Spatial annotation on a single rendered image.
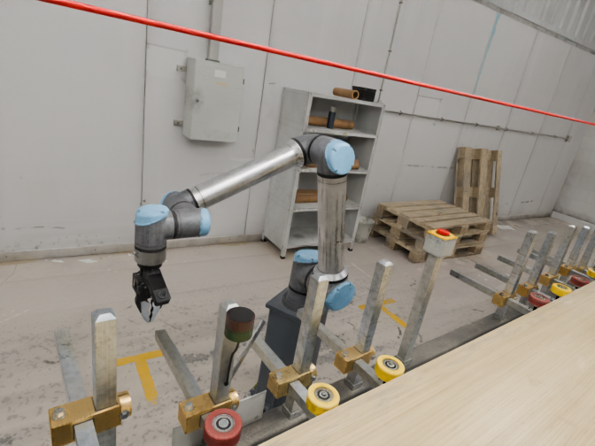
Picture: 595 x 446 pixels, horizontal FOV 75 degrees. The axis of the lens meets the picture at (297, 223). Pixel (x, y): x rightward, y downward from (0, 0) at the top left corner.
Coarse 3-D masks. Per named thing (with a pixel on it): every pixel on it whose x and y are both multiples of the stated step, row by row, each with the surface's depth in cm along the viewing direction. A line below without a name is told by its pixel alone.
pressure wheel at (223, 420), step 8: (224, 408) 85; (208, 416) 82; (216, 416) 83; (224, 416) 83; (232, 416) 83; (208, 424) 80; (216, 424) 81; (224, 424) 81; (232, 424) 82; (240, 424) 82; (208, 432) 79; (216, 432) 79; (224, 432) 79; (232, 432) 80; (240, 432) 81; (208, 440) 79; (216, 440) 78; (224, 440) 78; (232, 440) 79
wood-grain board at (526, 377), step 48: (480, 336) 131; (528, 336) 136; (576, 336) 142; (384, 384) 101; (432, 384) 104; (480, 384) 108; (528, 384) 111; (576, 384) 115; (288, 432) 83; (336, 432) 85; (384, 432) 87; (432, 432) 89; (480, 432) 92; (528, 432) 94; (576, 432) 97
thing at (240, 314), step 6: (228, 312) 80; (234, 312) 80; (240, 312) 80; (246, 312) 81; (252, 312) 81; (234, 318) 78; (240, 318) 79; (246, 318) 79; (252, 318) 80; (228, 366) 87; (228, 372) 88
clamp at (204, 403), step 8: (208, 392) 93; (232, 392) 94; (192, 400) 90; (200, 400) 90; (208, 400) 91; (232, 400) 92; (200, 408) 88; (208, 408) 89; (216, 408) 90; (232, 408) 93; (184, 416) 86; (192, 416) 86; (200, 416) 88; (184, 424) 87; (192, 424) 87; (184, 432) 87
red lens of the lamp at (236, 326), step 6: (240, 306) 83; (228, 318) 78; (228, 324) 78; (234, 324) 78; (240, 324) 77; (246, 324) 78; (252, 324) 80; (234, 330) 78; (240, 330) 78; (246, 330) 79
